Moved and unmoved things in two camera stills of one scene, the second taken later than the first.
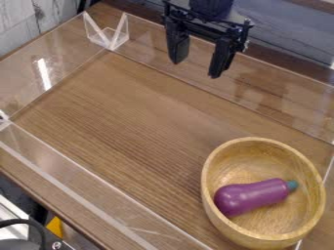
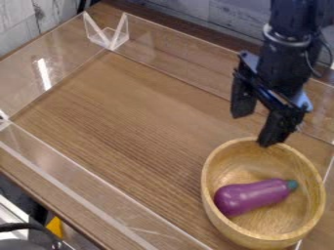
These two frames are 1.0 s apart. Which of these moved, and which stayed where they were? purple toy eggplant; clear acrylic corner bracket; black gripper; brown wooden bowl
Moved: black gripper
Stayed: purple toy eggplant; clear acrylic corner bracket; brown wooden bowl
